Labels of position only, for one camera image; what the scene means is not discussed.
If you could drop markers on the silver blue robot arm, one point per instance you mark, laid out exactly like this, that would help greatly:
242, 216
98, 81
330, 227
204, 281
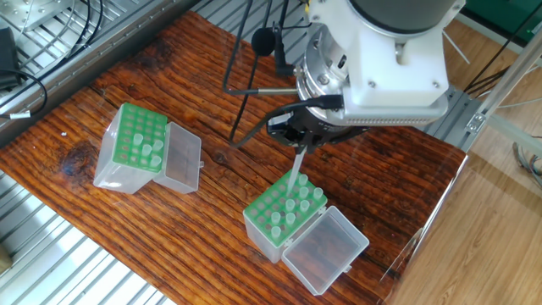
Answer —
381, 59

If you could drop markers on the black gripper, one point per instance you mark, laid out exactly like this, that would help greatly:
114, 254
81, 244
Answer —
330, 132

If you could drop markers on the clear tip box green rack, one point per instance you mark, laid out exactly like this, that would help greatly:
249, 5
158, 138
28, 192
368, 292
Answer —
262, 229

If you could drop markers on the black electronic box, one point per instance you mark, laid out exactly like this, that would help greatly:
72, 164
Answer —
7, 55

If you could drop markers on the glossy brown wooden board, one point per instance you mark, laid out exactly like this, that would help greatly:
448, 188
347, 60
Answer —
220, 127

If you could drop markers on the aluminium frame post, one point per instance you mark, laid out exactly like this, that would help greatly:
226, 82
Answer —
500, 93

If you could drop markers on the clear tip box with tips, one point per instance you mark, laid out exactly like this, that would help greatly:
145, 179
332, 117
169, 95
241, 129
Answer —
127, 165

